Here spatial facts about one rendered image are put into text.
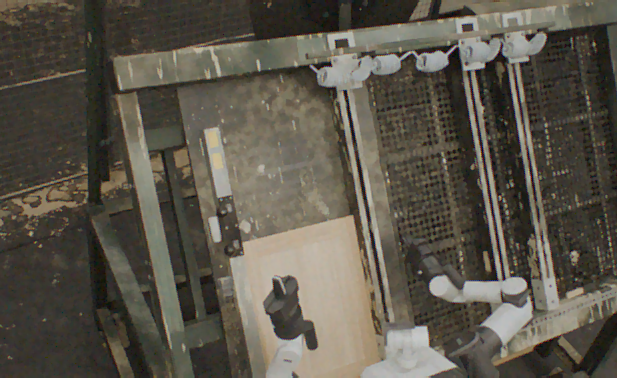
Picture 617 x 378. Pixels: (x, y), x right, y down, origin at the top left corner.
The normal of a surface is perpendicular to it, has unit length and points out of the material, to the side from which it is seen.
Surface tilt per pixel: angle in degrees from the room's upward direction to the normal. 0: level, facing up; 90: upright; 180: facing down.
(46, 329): 0
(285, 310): 78
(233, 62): 50
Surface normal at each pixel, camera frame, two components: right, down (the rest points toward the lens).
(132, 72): 0.44, -0.02
